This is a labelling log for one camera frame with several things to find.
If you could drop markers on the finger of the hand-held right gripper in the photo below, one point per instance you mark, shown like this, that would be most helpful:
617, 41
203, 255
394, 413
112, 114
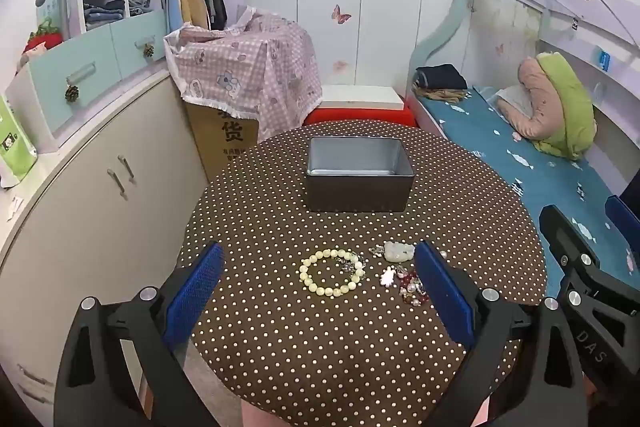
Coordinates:
625, 222
565, 237

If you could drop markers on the green blanket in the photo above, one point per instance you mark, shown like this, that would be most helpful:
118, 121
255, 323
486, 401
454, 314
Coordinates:
570, 107

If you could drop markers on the pink pillow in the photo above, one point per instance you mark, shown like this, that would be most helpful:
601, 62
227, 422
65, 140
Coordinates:
530, 102

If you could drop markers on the folded dark clothes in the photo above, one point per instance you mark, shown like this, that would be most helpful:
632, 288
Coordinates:
442, 77

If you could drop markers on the gold pearl earring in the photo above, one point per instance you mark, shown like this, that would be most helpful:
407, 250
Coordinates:
411, 296

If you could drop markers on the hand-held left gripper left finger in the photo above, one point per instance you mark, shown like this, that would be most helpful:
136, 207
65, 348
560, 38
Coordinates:
197, 292

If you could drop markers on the cardboard box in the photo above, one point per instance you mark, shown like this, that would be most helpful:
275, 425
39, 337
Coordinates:
225, 142

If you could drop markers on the blue printed bed sheet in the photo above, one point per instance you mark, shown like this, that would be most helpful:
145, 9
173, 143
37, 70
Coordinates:
480, 142

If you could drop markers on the white and red storage box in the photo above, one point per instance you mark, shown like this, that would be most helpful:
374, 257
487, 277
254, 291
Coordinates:
360, 117

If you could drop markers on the pale jade pendant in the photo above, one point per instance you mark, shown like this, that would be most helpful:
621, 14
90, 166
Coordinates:
399, 252

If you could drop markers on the white flat box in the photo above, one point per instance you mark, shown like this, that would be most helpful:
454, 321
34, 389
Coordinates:
360, 97

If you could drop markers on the teal drawer unit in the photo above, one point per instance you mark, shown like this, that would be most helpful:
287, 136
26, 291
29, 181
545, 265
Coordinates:
95, 57

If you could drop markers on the pink checked cloth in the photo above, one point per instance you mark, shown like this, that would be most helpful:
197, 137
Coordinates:
250, 67

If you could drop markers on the faint pink butterfly sticker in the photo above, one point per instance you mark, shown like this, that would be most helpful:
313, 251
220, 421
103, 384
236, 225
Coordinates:
340, 66

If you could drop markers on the dark cloth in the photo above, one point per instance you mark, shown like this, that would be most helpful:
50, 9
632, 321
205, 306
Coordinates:
631, 189

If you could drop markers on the green bag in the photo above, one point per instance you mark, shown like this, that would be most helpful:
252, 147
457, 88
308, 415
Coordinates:
12, 142

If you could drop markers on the cream cabinet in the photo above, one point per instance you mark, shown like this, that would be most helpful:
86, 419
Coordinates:
75, 232

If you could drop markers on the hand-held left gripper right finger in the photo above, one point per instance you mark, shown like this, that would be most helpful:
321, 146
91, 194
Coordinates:
442, 292

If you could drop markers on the blue card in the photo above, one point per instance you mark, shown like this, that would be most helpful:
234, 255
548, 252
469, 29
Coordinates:
604, 59

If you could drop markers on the white pillow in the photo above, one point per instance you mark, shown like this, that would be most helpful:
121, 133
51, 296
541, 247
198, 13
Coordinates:
510, 97

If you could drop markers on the grey metal box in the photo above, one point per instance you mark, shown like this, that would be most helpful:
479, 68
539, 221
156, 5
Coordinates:
357, 194

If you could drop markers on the brown polka-dot tablecloth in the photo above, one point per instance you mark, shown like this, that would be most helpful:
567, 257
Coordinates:
325, 347

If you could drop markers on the white paper scrap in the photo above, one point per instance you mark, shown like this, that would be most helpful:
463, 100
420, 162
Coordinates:
16, 207

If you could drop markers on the folded tan scarf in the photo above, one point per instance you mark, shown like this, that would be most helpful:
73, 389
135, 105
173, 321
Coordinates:
440, 96

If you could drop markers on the pine cone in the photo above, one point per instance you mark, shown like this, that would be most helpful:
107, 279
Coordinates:
72, 94
148, 51

